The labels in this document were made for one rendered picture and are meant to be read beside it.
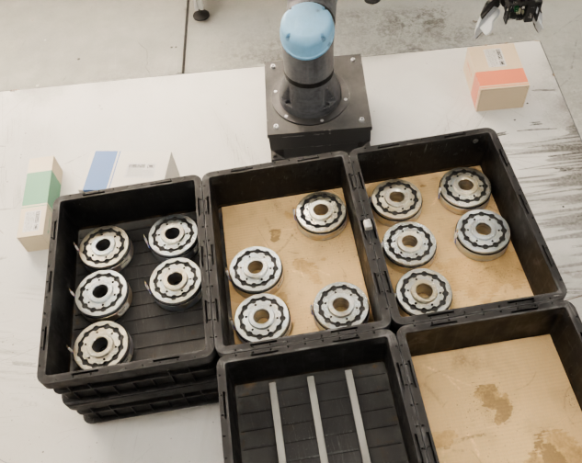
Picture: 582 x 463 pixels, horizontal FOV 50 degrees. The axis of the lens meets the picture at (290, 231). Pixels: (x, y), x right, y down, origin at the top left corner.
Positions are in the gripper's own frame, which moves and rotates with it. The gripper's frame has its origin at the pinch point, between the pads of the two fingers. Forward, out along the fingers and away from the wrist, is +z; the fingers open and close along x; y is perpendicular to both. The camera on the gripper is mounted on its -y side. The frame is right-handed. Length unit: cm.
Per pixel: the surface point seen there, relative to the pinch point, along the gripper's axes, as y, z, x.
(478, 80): 4.7, 9.8, -5.9
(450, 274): 62, 4, -24
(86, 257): 54, 1, -95
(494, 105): 8.2, 15.5, -1.7
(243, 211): 43, 4, -64
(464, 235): 56, 1, -21
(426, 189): 41.6, 4.1, -25.6
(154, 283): 61, 1, -81
